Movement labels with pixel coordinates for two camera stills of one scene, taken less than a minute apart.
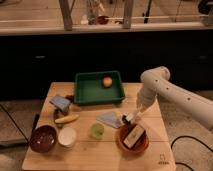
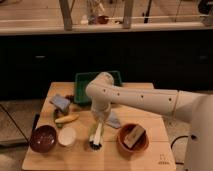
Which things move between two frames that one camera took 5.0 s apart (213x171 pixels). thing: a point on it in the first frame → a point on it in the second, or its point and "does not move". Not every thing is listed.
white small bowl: x=67 y=137 does not move
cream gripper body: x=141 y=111 → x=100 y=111
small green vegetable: x=59 y=125 does not move
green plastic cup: x=96 y=131 does not move
